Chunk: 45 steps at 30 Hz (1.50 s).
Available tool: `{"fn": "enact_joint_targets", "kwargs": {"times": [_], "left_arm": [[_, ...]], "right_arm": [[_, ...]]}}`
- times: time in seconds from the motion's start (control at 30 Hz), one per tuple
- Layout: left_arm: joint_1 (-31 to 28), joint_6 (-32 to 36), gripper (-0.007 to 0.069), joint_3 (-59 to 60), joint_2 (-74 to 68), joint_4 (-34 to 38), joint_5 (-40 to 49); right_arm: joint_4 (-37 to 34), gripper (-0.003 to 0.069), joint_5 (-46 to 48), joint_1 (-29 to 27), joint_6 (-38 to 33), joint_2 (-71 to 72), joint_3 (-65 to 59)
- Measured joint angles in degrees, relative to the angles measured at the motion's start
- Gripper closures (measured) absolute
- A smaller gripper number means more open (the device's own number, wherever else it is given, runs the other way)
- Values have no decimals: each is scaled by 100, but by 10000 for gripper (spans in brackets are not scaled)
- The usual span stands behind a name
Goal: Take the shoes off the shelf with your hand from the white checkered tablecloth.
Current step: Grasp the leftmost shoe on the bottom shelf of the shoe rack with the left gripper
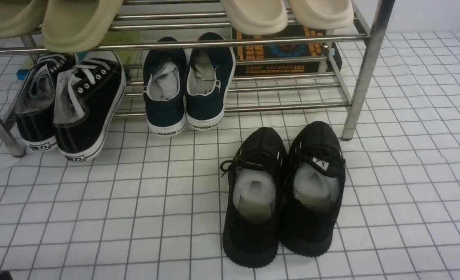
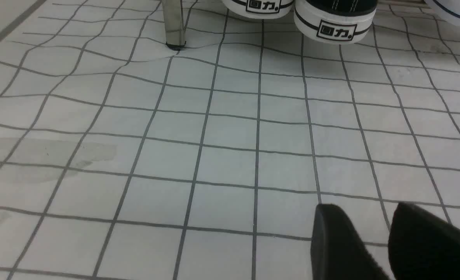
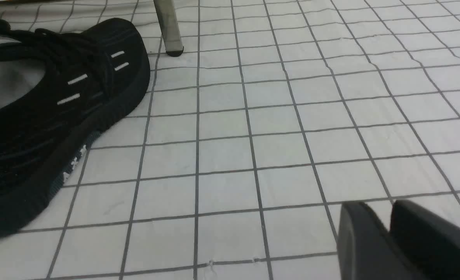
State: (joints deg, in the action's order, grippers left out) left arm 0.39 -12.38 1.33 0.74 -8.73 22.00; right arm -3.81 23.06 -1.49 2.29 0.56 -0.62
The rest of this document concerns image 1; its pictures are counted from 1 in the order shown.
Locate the olive green slipper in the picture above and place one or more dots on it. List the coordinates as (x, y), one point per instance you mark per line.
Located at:
(19, 17)
(74, 26)

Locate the black knit sneaker right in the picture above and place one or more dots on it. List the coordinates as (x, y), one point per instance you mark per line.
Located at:
(315, 175)

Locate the olive green slipper far left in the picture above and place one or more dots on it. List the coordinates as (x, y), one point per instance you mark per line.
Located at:
(19, 17)

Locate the navy slip-on shoe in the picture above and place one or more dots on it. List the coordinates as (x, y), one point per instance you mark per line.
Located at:
(163, 91)
(207, 84)

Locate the beige slipper far right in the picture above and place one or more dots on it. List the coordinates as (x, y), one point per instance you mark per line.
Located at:
(323, 14)

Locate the navy slip-on shoe right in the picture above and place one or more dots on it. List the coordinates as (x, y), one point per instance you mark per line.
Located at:
(207, 84)

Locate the navy slip-on shoe left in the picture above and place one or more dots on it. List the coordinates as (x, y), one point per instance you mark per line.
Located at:
(163, 91)

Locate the green blue book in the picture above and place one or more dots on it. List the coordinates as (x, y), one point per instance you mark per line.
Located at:
(129, 58)

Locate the black canvas sneaker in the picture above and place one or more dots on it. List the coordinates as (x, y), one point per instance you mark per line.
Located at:
(34, 107)
(87, 96)

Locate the silver metal shoe rack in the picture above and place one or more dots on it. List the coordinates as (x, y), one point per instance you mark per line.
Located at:
(373, 38)

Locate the beige slipper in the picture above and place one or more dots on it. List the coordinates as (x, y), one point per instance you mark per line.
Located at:
(256, 17)
(323, 14)

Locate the black orange printed box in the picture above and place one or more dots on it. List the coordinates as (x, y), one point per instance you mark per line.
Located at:
(280, 50)

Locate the black knit sneaker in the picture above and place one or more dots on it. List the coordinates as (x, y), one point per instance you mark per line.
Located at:
(256, 176)
(315, 175)

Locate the black knit sneaker left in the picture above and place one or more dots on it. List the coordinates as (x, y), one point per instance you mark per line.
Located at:
(256, 176)

